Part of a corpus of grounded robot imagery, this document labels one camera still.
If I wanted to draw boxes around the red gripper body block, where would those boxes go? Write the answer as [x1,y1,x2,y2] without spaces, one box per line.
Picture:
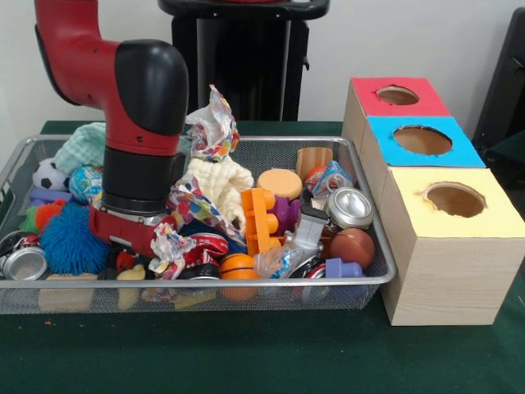
[88,204,178,259]

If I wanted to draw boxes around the blue fuzzy ball with eyes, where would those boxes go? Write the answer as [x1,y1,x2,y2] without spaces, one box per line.
[39,203,111,275]

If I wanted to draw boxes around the mint knitted cloth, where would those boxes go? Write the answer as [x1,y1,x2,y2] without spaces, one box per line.
[53,121,194,169]

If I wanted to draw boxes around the cream muslin cloth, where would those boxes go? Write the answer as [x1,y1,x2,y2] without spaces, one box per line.
[180,158,255,237]

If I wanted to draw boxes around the clear mesh bin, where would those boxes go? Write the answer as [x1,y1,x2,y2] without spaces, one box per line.
[0,135,397,315]

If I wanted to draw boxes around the wooden box with three holes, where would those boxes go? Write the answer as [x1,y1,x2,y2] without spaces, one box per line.
[342,76,525,328]

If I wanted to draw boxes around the globe print ball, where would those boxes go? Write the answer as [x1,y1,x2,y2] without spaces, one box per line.
[68,167,103,205]

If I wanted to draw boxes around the black and white soccer ball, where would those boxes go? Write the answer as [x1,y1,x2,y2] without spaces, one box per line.
[32,158,71,192]

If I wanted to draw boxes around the orange basketball toy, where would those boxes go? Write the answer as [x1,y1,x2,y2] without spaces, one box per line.
[219,253,262,303]

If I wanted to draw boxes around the orange plastic block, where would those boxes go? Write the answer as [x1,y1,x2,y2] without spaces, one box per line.
[240,188,290,255]

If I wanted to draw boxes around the purple spiky toy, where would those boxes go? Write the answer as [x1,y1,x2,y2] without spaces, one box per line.
[274,195,303,237]

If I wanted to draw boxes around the dark green tablecloth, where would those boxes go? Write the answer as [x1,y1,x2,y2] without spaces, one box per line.
[0,119,525,394]

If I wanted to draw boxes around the silver drink can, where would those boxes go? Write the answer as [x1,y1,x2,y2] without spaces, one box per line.
[327,187,374,230]

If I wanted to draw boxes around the brown football toy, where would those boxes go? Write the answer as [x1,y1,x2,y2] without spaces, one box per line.
[330,227,377,270]

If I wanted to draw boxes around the black chair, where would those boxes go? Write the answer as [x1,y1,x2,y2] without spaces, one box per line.
[471,6,525,144]

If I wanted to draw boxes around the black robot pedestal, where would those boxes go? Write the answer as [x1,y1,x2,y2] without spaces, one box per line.
[157,0,331,122]

